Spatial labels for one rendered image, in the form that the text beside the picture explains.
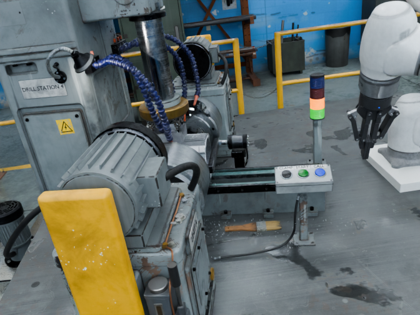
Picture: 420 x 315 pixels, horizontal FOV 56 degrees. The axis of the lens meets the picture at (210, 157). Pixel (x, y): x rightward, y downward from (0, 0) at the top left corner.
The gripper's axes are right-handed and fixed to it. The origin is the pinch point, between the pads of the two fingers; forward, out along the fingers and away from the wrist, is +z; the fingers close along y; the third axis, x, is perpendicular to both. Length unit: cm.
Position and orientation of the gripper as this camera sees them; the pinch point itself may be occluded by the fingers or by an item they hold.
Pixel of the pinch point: (365, 147)
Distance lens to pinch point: 118.3
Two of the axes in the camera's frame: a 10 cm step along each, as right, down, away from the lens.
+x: -0.6, 7.4, -6.7
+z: 1.5, 6.7, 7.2
